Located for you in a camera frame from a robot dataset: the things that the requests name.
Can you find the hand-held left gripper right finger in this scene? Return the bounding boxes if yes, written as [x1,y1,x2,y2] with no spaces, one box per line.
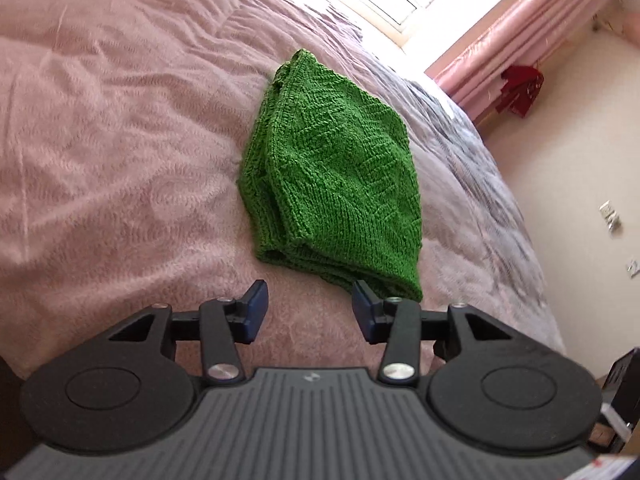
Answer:
[351,280,516,386]

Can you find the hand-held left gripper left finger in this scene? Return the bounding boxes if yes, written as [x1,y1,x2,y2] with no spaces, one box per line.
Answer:
[107,280,271,386]

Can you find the green knitted sweater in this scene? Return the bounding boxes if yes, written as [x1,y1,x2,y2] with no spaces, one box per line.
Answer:
[235,48,426,303]

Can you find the pink bed quilt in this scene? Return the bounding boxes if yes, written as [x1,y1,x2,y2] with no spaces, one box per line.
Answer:
[0,0,566,381]

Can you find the small white floor object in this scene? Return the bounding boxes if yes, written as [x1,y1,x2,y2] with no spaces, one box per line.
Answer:
[600,201,622,233]

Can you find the dark box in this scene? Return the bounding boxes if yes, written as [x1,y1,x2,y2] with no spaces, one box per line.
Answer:
[601,347,640,396]

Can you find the red cloth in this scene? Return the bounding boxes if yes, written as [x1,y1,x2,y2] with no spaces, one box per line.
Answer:
[495,65,545,118]

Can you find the pink curtain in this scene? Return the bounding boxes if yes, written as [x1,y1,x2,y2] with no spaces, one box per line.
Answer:
[425,0,618,126]

